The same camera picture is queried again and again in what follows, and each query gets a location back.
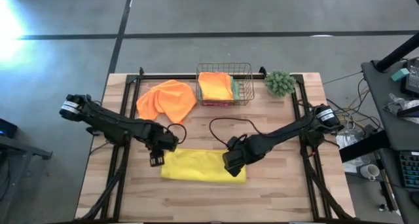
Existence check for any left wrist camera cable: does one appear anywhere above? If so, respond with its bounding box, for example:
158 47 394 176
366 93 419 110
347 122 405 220
166 122 188 145

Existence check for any orange microfiber towel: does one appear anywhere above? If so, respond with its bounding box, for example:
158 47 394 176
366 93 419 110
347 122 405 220
198 71 234 102
136 79 198 125

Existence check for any sage green microfiber towel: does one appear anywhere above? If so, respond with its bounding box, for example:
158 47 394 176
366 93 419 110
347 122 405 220
230 75 241 102

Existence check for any black floor cable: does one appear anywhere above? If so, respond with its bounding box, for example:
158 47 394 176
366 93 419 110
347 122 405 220
325 76 384 130

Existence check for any artificial green plant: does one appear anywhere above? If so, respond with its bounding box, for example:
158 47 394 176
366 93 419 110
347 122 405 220
264 69 297 99

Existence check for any black aluminium table frame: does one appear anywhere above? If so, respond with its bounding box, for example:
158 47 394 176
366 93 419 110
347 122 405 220
75 66 357 224

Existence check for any black round pole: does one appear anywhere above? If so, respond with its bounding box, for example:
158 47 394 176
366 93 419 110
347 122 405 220
374 32 419 73

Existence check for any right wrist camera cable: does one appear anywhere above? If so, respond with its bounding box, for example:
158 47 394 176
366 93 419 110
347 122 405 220
208 117 263 149

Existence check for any black desk crossbar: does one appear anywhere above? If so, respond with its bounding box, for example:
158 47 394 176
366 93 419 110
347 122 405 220
338 129 390 163

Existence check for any white plastic bag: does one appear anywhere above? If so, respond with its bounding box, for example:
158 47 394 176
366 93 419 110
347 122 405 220
335 132 373 174

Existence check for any black device on desk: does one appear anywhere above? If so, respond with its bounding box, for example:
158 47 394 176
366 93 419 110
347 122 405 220
401 57 419 98

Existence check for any yellow microfiber towel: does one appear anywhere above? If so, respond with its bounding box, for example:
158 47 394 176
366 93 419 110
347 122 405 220
160 147 247 185

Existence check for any small teal box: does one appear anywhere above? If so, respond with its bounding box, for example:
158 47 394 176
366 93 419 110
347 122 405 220
390 67 410 83

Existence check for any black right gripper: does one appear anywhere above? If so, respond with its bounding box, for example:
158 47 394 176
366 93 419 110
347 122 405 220
221 135 263 178

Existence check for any white mug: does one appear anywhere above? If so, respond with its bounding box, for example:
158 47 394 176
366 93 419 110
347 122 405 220
359 163 380 181

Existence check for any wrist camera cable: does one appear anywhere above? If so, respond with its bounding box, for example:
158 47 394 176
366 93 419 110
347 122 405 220
208 117 263 149
166 122 188 145

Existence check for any crumpled clear plastic wrap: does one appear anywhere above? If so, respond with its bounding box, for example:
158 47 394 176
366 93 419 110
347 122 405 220
382 92 419 125

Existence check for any grey metal stand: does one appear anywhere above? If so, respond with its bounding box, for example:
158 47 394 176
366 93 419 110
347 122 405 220
0 134 54 224

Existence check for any black box with blue light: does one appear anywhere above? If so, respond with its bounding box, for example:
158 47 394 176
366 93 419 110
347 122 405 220
0 118 19 139

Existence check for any dark wire basket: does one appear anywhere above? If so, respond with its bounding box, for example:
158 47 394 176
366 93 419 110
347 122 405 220
195 62 255 107

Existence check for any yellow floor cable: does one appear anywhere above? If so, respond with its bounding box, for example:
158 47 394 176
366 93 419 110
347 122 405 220
345 88 373 112

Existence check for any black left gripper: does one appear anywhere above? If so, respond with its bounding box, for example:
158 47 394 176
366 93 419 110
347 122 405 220
141 127 180 168

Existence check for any grey desk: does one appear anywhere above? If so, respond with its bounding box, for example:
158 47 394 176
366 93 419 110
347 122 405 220
361 55 419 224

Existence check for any backlit keyboard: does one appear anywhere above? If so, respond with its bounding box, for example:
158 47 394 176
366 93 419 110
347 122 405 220
398 151 419 189

